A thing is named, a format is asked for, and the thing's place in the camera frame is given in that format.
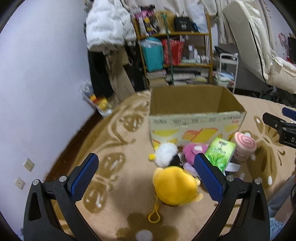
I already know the green tissue pack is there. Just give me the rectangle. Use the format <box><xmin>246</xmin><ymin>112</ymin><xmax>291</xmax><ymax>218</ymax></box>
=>
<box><xmin>205</xmin><ymin>137</ymin><xmax>236</xmax><ymax>172</ymax></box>

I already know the yellow plush toy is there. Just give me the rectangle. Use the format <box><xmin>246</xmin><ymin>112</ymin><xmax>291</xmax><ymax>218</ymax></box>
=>
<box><xmin>147</xmin><ymin>166</ymin><xmax>204</xmax><ymax>223</ymax></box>

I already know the pink plush toy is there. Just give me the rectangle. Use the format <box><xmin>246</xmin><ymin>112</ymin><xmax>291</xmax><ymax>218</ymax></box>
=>
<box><xmin>183</xmin><ymin>143</ymin><xmax>209</xmax><ymax>166</ymax></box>

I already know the white fluffy bee plush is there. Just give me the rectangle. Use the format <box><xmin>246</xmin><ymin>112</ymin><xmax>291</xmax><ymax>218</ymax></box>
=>
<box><xmin>148</xmin><ymin>143</ymin><xmax>183</xmax><ymax>168</ymax></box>

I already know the beige patterned carpet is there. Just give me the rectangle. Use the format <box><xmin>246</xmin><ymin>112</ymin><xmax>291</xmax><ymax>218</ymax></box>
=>
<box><xmin>47</xmin><ymin>91</ymin><xmax>295</xmax><ymax>240</ymax></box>

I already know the white rolling cart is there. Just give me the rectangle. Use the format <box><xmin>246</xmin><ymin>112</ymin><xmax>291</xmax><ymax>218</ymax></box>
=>
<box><xmin>214</xmin><ymin>52</ymin><xmax>239</xmax><ymax>93</ymax></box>

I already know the open cardboard box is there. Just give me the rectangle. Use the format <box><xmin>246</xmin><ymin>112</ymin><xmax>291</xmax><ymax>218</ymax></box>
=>
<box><xmin>149</xmin><ymin>84</ymin><xmax>246</xmax><ymax>148</ymax></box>

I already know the wooden shelf unit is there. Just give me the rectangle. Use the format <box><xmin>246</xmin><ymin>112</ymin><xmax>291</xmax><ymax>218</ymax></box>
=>
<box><xmin>133</xmin><ymin>8</ymin><xmax>213</xmax><ymax>88</ymax></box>

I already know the plastic bag with toys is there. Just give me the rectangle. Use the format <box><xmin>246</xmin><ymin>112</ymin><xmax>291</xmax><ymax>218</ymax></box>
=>
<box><xmin>80</xmin><ymin>81</ymin><xmax>113</xmax><ymax>118</ymax></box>

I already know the red gift bag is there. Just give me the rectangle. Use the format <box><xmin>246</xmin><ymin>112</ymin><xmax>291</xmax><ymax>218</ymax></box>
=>
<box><xmin>161</xmin><ymin>39</ymin><xmax>184</xmax><ymax>66</ymax></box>

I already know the stack of books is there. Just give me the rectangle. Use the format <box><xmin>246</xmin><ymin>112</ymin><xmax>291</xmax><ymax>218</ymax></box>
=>
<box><xmin>147</xmin><ymin>70</ymin><xmax>168</xmax><ymax>88</ymax></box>

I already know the black box with 40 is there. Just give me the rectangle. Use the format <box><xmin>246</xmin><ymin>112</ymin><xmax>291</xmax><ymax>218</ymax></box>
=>
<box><xmin>174</xmin><ymin>16</ymin><xmax>193</xmax><ymax>32</ymax></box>

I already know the green pole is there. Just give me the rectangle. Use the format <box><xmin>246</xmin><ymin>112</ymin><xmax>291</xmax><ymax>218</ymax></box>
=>
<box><xmin>161</xmin><ymin>13</ymin><xmax>174</xmax><ymax>85</ymax></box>

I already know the beige coat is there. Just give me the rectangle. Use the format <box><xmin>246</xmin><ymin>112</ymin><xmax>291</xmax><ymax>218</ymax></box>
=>
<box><xmin>106</xmin><ymin>47</ymin><xmax>135</xmax><ymax>107</ymax></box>

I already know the teal bag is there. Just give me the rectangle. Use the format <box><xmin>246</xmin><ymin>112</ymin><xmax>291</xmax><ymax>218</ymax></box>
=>
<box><xmin>139</xmin><ymin>37</ymin><xmax>164</xmax><ymax>72</ymax></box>

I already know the white puffer jacket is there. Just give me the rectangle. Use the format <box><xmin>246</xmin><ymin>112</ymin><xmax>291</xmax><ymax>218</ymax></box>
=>
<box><xmin>85</xmin><ymin>1</ymin><xmax>137</xmax><ymax>55</ymax></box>

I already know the wall socket lower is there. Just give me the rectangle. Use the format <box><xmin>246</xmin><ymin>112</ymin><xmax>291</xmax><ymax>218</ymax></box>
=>
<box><xmin>15</xmin><ymin>177</ymin><xmax>26</xmax><ymax>190</ymax></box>

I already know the wall socket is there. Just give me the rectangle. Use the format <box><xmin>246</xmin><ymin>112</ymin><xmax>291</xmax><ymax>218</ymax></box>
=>
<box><xmin>23</xmin><ymin>158</ymin><xmax>35</xmax><ymax>172</ymax></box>
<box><xmin>15</xmin><ymin>177</ymin><xmax>26</xmax><ymax>190</ymax></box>

